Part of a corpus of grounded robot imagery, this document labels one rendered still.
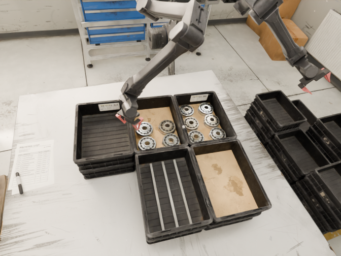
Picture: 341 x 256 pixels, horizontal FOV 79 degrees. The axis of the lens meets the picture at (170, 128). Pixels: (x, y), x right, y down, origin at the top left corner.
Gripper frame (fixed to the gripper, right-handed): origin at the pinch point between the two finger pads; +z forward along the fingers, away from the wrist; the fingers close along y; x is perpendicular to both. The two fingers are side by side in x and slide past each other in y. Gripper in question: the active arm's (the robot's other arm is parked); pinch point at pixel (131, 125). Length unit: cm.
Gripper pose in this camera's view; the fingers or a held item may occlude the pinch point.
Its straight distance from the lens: 114.9
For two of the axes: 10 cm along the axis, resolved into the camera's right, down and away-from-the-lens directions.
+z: 0.3, 6.9, 7.2
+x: 5.8, -6.0, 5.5
